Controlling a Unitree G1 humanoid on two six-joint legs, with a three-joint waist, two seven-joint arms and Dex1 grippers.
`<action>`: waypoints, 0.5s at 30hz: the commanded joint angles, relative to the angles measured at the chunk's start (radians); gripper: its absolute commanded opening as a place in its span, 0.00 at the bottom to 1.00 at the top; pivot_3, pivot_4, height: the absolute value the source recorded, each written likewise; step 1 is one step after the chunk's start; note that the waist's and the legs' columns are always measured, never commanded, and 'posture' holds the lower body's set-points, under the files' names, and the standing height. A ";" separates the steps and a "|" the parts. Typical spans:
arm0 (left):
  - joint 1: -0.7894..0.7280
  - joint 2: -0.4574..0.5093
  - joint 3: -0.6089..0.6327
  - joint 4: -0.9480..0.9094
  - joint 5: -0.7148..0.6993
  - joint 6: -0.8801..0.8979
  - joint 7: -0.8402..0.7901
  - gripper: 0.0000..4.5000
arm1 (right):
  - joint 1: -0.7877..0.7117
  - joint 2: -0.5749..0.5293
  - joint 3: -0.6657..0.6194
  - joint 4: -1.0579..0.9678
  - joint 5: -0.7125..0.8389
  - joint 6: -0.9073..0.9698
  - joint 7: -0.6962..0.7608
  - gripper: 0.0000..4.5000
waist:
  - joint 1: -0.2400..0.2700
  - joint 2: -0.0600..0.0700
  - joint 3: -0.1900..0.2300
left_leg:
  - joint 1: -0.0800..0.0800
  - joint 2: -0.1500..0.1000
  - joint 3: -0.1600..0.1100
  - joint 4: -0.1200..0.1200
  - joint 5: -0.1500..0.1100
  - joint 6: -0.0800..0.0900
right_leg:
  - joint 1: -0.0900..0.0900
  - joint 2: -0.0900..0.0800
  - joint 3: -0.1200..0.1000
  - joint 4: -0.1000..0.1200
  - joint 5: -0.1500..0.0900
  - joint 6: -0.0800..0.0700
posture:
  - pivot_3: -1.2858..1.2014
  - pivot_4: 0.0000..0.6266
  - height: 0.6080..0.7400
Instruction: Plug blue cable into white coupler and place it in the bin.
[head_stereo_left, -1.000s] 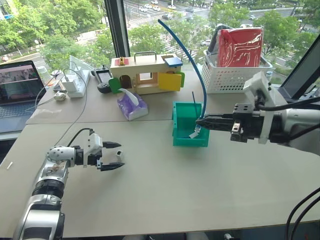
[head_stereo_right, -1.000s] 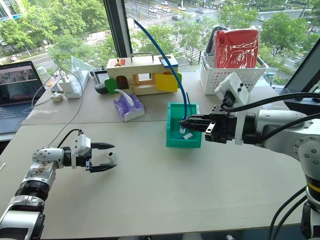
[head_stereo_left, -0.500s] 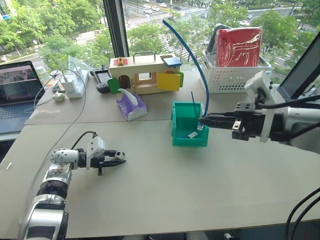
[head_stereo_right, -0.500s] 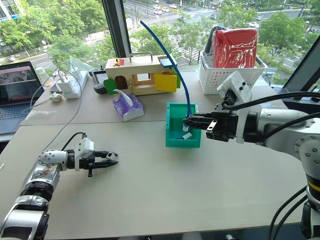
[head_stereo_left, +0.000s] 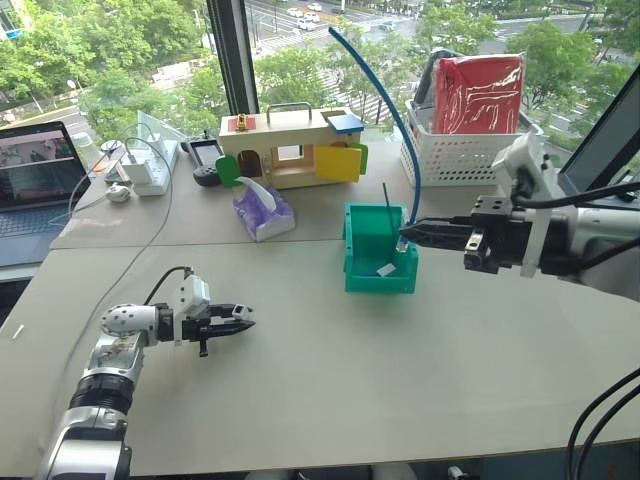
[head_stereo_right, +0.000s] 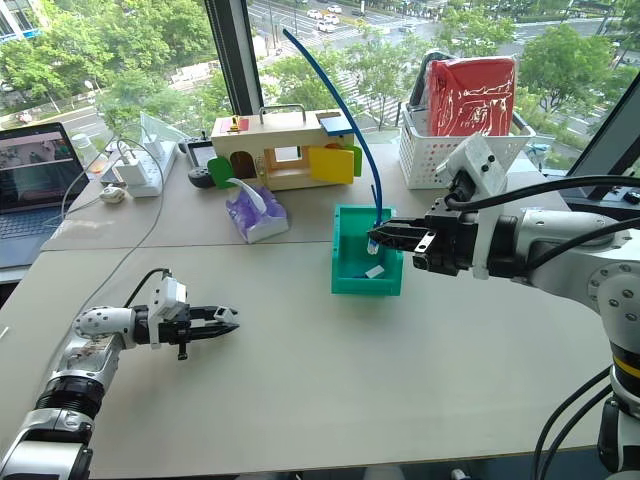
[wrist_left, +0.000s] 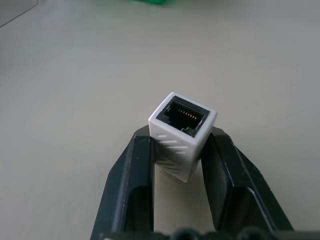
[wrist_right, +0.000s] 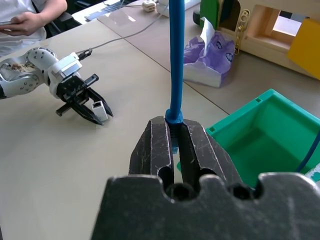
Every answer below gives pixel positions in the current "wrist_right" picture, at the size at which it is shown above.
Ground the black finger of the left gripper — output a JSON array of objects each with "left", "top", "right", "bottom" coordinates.
[
  {"left": 71, "top": 99, "right": 104, "bottom": 126},
  {"left": 86, "top": 86, "right": 114, "bottom": 118}
]

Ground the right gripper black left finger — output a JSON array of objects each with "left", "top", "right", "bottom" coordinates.
[{"left": 128, "top": 115, "right": 175, "bottom": 188}]

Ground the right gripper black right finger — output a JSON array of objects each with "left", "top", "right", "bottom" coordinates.
[{"left": 178, "top": 119, "right": 251, "bottom": 191}]

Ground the white coupler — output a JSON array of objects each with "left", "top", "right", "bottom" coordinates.
[{"left": 91, "top": 100, "right": 109, "bottom": 121}]

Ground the blue network cable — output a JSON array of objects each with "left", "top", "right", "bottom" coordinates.
[{"left": 164, "top": 0, "right": 320, "bottom": 174}]

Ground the green plastic bin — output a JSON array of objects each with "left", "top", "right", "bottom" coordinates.
[{"left": 175, "top": 88, "right": 320, "bottom": 189}]

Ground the person's bare hand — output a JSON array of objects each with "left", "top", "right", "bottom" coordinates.
[{"left": 0, "top": 11, "right": 48, "bottom": 37}]

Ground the clear desk mat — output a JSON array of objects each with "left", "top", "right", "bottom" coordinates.
[{"left": 96, "top": 6, "right": 171, "bottom": 43}]

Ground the gray laptop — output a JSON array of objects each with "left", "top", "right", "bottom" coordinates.
[{"left": 83, "top": 0, "right": 141, "bottom": 22}]

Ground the purple tissue pack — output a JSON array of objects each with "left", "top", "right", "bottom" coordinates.
[{"left": 183, "top": 16, "right": 237, "bottom": 89}]

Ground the person in white shirt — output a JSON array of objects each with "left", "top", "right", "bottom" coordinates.
[{"left": 0, "top": 0, "right": 69, "bottom": 58}]

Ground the light wooden box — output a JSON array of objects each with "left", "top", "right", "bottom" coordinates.
[{"left": 234, "top": 0, "right": 320, "bottom": 81}]

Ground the green cardboard box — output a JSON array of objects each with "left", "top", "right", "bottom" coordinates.
[{"left": 199, "top": 0, "right": 239, "bottom": 33}]

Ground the yellow panel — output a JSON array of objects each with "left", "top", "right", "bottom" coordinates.
[{"left": 287, "top": 18, "right": 320, "bottom": 81}]

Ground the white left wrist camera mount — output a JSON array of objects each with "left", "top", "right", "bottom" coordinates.
[{"left": 48, "top": 52, "right": 84, "bottom": 98}]

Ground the gray cable with black plug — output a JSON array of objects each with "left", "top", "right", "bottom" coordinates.
[{"left": 75, "top": 9, "right": 171, "bottom": 60}]

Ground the gold chain with carabiner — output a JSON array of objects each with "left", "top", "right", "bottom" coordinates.
[{"left": 234, "top": 8, "right": 251, "bottom": 55}]

